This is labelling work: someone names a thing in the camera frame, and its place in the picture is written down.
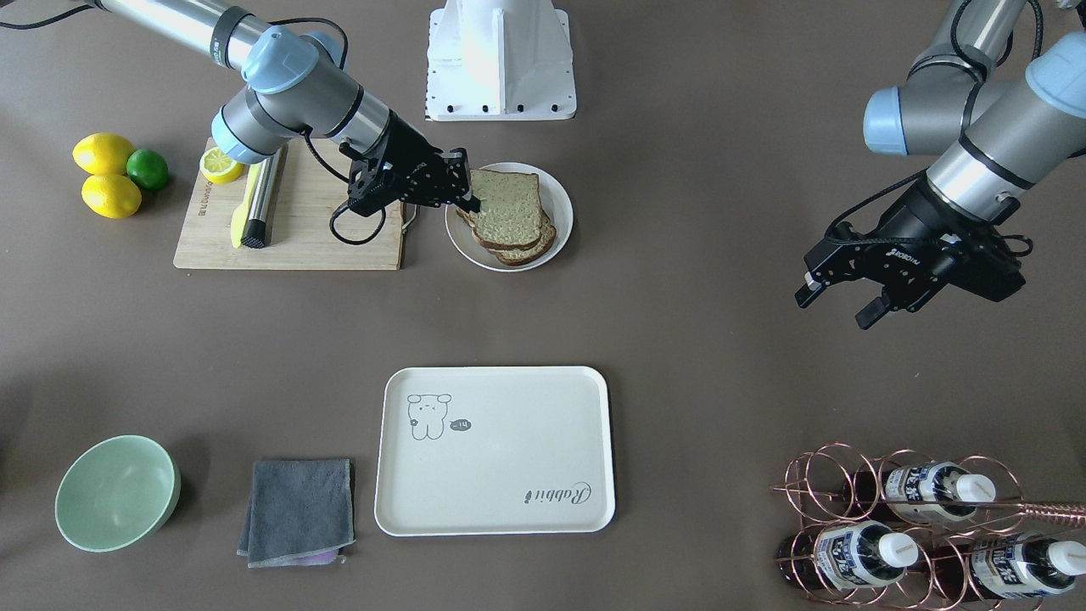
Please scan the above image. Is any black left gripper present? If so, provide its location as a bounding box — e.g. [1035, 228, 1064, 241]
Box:
[794, 182, 1027, 330]

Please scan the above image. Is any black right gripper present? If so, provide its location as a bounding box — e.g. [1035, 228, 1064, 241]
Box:
[343, 112, 481, 217]

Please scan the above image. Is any bread slice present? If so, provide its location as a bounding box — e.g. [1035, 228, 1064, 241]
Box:
[457, 169, 543, 250]
[454, 208, 557, 266]

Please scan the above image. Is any white round plate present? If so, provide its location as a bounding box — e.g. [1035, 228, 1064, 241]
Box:
[445, 161, 574, 273]

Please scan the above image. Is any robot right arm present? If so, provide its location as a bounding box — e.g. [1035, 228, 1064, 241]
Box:
[94, 1, 480, 216]

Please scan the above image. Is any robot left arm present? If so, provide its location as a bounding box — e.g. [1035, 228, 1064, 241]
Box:
[795, 1, 1085, 329]

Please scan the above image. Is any cream rectangular tray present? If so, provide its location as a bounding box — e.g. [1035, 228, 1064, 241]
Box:
[372, 365, 616, 537]

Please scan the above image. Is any wooden cutting board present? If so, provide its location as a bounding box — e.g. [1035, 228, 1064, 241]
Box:
[173, 140, 404, 271]

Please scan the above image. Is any steel cylinder black cap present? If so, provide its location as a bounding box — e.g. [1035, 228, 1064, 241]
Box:
[242, 144, 288, 249]

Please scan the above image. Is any dark drink bottle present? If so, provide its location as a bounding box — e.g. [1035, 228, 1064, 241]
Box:
[839, 462, 996, 524]
[932, 533, 1085, 603]
[775, 519, 920, 591]

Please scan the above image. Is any yellow knife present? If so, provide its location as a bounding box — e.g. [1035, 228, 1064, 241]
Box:
[229, 163, 261, 249]

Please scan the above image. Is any half lemon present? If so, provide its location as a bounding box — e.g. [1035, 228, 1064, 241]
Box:
[200, 147, 247, 184]

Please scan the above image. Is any green lime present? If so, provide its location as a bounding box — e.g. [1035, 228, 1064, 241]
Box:
[126, 149, 171, 191]

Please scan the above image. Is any yellow lemon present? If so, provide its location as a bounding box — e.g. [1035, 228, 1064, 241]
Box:
[81, 174, 143, 219]
[71, 132, 137, 177]

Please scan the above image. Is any grey folded cloth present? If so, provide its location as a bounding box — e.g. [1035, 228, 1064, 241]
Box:
[236, 457, 356, 569]

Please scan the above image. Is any green bowl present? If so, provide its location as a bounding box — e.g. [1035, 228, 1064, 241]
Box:
[54, 434, 182, 553]

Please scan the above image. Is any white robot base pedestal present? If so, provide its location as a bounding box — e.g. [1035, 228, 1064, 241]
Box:
[424, 1, 578, 120]

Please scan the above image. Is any copper wire bottle rack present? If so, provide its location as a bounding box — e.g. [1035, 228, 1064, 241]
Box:
[773, 442, 1083, 610]

